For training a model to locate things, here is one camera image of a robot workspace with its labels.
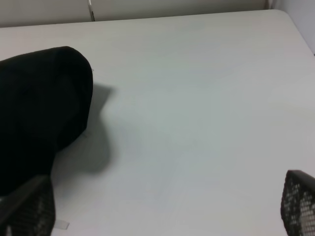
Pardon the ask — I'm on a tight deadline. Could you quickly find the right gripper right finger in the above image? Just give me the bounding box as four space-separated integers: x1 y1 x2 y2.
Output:
281 170 315 236

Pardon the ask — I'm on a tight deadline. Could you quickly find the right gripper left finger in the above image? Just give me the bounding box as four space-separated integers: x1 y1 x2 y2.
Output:
0 176 56 236

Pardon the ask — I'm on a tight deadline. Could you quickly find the black short sleeve t-shirt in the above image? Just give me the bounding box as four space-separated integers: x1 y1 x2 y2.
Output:
0 46 93 196

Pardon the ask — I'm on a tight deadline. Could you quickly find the clear tape piece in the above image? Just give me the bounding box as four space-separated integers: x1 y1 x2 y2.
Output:
54 220 69 230

